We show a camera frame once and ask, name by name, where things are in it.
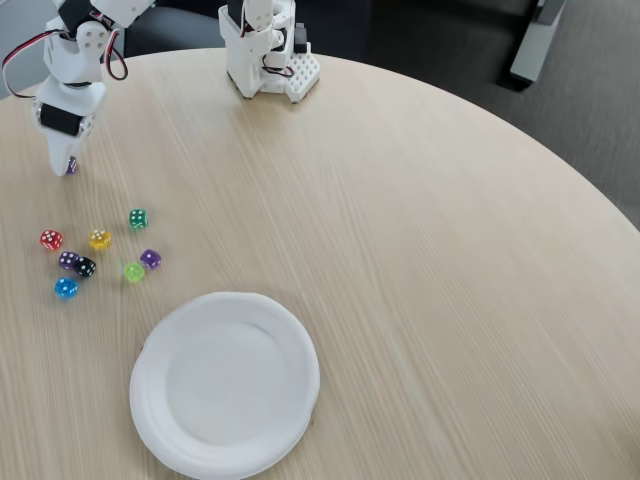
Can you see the white paper plate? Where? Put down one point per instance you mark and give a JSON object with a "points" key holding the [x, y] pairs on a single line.
{"points": [[225, 385]]}

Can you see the lime green translucent die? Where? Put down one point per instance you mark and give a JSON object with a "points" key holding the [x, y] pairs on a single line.
{"points": [[134, 272]]}

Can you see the blue translucent die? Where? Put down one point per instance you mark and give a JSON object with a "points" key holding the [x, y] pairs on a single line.
{"points": [[65, 288]]}

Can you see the black office chair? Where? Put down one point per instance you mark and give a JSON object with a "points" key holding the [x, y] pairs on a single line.
{"points": [[175, 30]]}

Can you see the black die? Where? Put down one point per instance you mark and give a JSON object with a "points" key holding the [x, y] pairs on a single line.
{"points": [[85, 267]]}

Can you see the purple translucent die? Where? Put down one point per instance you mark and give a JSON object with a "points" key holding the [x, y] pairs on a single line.
{"points": [[72, 166], [150, 259], [66, 259]]}

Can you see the red translucent die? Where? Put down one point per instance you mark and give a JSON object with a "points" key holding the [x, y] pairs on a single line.
{"points": [[51, 240]]}

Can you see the grey desk leg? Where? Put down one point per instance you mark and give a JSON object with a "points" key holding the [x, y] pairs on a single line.
{"points": [[532, 45]]}

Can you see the yellow translucent die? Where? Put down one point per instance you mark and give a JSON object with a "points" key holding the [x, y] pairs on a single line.
{"points": [[100, 239]]}

